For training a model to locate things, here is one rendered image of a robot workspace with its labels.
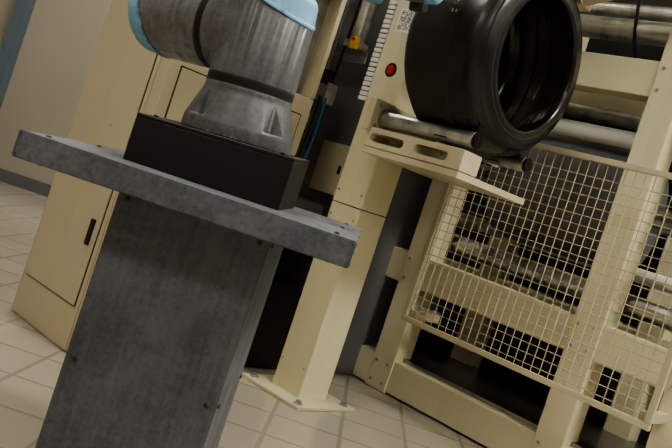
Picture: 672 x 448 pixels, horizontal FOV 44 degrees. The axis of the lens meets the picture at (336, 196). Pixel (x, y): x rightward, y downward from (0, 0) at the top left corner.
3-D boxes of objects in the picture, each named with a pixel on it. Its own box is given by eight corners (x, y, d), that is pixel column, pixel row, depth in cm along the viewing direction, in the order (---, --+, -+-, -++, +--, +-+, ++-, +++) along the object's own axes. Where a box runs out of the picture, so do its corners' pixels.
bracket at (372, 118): (360, 127, 244) (370, 96, 244) (436, 159, 273) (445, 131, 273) (368, 129, 242) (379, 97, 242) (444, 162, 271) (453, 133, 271)
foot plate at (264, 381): (240, 375, 262) (242, 368, 262) (298, 379, 281) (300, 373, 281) (296, 410, 243) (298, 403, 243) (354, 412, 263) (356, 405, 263)
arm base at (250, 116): (284, 155, 130) (302, 94, 130) (169, 121, 130) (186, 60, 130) (293, 155, 149) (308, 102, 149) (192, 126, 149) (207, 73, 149)
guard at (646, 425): (399, 318, 284) (464, 125, 284) (403, 319, 286) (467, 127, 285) (647, 431, 223) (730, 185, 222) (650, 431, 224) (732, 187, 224)
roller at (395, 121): (389, 123, 249) (379, 128, 246) (388, 109, 247) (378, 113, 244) (483, 146, 225) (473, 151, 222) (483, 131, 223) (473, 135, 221)
